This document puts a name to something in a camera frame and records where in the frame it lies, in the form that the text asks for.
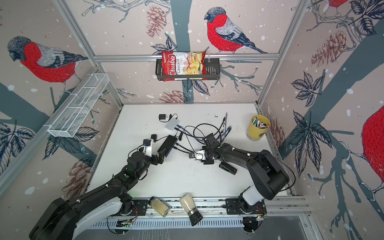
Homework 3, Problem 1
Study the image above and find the black looped ethernet cable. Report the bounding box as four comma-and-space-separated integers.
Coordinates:
175, 122, 224, 145

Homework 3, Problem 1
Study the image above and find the black network switch box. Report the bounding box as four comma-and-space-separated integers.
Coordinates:
158, 135, 178, 158

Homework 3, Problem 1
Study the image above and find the green banded shielded ethernet cable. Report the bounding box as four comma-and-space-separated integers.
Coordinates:
175, 119, 226, 151

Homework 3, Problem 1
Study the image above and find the dark ethernet cable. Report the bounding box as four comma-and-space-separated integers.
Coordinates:
173, 117, 227, 154

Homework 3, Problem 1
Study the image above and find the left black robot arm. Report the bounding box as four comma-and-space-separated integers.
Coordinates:
29, 152, 165, 240

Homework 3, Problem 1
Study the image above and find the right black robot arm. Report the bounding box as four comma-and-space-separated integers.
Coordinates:
202, 134, 290, 213

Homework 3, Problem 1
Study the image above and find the black stapler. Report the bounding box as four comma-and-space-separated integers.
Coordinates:
219, 162, 237, 175

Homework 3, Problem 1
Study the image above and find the glass spice jar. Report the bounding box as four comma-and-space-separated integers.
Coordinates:
149, 197, 170, 218

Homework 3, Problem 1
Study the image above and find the yellow cup with pens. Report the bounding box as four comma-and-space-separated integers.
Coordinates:
247, 115, 271, 141

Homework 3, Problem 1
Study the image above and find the red cassava chips bag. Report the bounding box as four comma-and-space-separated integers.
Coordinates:
162, 51, 207, 82

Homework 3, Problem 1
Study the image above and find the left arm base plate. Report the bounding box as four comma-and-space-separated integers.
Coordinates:
117, 199, 149, 217

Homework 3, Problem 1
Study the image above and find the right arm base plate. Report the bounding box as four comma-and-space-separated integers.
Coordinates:
223, 199, 267, 216

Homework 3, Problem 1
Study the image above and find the black wall basket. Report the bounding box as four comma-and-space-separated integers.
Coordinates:
155, 58, 221, 82

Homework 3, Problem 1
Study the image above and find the white wire mesh shelf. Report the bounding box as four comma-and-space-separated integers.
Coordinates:
48, 73, 110, 138

